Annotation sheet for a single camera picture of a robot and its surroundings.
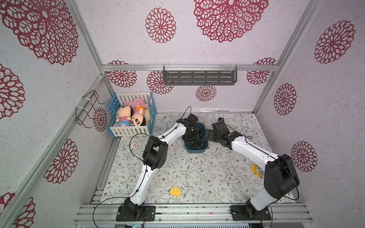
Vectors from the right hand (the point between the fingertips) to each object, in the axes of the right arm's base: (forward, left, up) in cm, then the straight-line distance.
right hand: (215, 135), depth 91 cm
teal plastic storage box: (-4, +9, -11) cm, 15 cm away
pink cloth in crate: (+28, +59, +2) cm, 66 cm away
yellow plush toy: (-31, +24, -10) cm, 41 cm away
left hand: (+3, +13, -8) cm, 16 cm away
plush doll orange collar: (+11, +52, +3) cm, 54 cm away
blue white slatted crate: (+7, +69, -6) cm, 70 cm away
